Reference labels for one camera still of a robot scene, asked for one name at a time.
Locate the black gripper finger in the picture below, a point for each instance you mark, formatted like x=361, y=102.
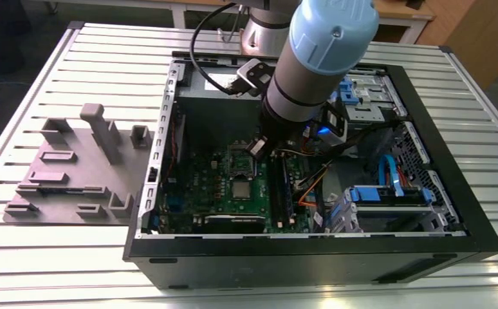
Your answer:
x=260, y=148

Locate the silver CPU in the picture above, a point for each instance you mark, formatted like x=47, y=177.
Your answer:
x=242, y=189

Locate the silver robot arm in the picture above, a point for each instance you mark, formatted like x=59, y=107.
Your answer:
x=292, y=90

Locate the CPU socket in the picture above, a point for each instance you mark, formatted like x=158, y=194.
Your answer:
x=256, y=190

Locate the metal locking lever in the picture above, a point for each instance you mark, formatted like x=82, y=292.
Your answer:
x=256, y=167

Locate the grey power supply unit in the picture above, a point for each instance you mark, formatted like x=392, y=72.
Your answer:
x=214, y=122

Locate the black RAM slot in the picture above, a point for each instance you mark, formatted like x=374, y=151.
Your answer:
x=286, y=190

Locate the blue plastic drive latch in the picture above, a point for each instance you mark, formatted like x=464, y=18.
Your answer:
x=349, y=96

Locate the green motherboard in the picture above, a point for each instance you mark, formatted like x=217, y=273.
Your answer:
x=206, y=196

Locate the metal optical drive cage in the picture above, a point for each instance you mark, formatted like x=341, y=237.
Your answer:
x=369, y=112

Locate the graphics card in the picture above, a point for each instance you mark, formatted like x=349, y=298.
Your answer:
x=232, y=224

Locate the blue expansion slot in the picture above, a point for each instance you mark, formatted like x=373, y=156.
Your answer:
x=175, y=204

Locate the hard disk in blue carrier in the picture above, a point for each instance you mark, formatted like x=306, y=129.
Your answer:
x=369, y=194

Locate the metal disk bay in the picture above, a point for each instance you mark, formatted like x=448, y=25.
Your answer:
x=344, y=222

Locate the blue VGA port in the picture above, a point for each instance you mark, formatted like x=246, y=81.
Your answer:
x=155, y=223

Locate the black PC case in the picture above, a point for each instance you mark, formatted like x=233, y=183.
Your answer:
x=274, y=267

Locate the grey parts rack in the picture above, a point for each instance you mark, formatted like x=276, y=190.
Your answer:
x=86, y=167

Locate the table corner cap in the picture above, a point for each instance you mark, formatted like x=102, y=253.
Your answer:
x=75, y=25
x=445, y=49

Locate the RAM stick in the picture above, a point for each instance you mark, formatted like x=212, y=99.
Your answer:
x=61, y=192

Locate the wooden cabinet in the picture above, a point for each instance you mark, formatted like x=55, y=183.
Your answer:
x=481, y=32

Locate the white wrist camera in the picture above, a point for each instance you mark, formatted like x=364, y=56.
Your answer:
x=337, y=137

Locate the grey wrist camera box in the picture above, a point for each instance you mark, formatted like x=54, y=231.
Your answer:
x=256, y=75

